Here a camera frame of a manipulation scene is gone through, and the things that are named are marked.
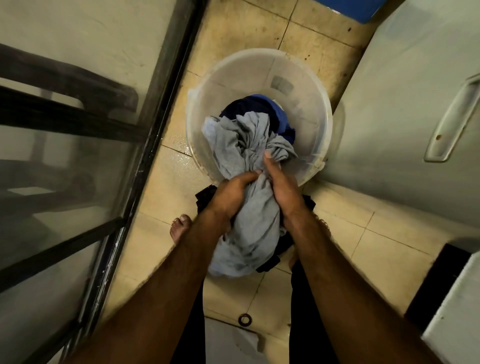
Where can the blue plastic object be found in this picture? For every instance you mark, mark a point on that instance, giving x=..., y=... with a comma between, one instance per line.
x=352, y=9

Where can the white appliance with black edge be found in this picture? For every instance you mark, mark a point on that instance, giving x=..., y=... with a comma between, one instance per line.
x=457, y=318

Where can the person's left hand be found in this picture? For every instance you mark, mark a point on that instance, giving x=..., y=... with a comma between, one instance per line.
x=223, y=197

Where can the blue garment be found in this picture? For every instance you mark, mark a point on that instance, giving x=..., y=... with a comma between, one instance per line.
x=276, y=112

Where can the translucent plastic bucket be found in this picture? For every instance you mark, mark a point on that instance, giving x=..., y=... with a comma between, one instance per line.
x=300, y=93

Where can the person's right foot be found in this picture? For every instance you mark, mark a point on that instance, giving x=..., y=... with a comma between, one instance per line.
x=325, y=227

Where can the white refrigerator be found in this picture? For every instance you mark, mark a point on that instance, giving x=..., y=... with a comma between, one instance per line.
x=393, y=112

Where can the person's foot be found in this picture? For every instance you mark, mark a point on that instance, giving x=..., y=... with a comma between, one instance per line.
x=180, y=229
x=325, y=227

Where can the dark navy garment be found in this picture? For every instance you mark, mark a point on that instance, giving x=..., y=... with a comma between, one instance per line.
x=236, y=107

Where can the person's right forearm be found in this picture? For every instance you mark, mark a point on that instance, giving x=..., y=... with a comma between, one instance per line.
x=348, y=296

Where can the person's right thumb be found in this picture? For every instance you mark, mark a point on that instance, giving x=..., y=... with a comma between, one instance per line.
x=270, y=162

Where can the dark chair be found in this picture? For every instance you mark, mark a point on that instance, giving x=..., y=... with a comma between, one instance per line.
x=67, y=112

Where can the person's left foot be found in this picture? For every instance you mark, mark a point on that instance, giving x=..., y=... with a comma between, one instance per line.
x=180, y=229

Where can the black cloth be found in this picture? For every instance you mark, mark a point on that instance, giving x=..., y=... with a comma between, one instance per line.
x=280, y=247

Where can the person's black trousers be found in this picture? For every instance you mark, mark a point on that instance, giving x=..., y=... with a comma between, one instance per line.
x=311, y=326

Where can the person's left forearm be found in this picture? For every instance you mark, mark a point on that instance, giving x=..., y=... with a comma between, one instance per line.
x=161, y=300

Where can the person's right hand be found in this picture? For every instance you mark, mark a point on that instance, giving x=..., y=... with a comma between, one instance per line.
x=287, y=191

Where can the white plastic tub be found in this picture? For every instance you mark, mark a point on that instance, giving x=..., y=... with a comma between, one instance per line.
x=225, y=345

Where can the glass door with metal frame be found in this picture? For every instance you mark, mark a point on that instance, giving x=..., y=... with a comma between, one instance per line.
x=112, y=210

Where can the grey wet cloth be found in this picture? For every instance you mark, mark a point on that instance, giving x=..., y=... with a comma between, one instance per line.
x=255, y=225

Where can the person's left thumb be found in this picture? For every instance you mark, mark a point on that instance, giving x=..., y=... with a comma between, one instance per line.
x=248, y=176

